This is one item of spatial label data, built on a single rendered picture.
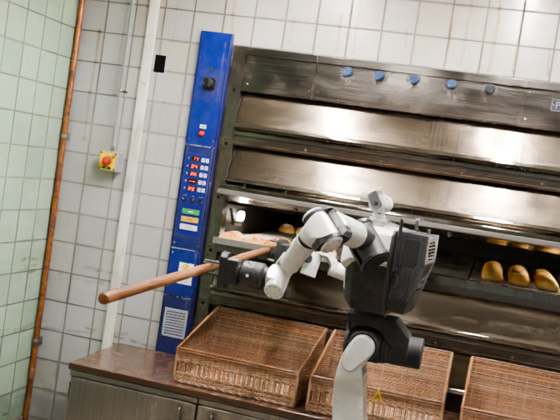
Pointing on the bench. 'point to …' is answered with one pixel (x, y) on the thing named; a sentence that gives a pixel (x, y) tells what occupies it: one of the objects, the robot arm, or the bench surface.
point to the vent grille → (174, 322)
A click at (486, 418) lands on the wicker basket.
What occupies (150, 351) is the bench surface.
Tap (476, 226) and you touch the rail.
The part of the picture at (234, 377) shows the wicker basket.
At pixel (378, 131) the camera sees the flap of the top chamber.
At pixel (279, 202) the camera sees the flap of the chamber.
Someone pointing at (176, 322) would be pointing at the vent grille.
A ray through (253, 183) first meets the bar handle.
